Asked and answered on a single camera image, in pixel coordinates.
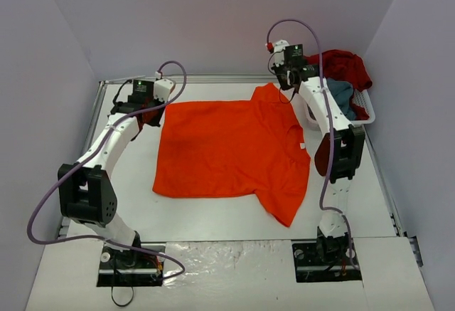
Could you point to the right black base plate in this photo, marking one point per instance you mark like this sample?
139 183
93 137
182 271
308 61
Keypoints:
310 267

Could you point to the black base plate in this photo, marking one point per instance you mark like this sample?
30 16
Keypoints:
310 267
129 269

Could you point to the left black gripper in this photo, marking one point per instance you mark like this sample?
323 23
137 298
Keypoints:
153 116

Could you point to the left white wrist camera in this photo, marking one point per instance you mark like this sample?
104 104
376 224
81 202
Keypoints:
163 87

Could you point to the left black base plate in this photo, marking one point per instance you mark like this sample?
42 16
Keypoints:
129 269

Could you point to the white foam front board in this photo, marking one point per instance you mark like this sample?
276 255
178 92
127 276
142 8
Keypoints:
255 275

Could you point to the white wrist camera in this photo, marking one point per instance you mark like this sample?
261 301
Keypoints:
276 51
163 87

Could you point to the white plastic laundry basket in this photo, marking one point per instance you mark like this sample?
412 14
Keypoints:
361 105

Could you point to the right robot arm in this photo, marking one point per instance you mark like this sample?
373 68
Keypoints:
338 156

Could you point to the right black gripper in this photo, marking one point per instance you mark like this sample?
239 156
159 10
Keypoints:
284 81

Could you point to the teal t shirt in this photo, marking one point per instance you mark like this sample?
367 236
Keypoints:
342 92

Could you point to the orange t shirt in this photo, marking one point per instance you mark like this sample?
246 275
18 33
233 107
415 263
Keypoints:
220 149

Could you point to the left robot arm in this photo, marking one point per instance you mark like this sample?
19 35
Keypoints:
87 196

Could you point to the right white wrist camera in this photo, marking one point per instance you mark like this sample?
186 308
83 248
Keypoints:
276 51

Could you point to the dark red t shirt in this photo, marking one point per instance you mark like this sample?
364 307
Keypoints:
346 66

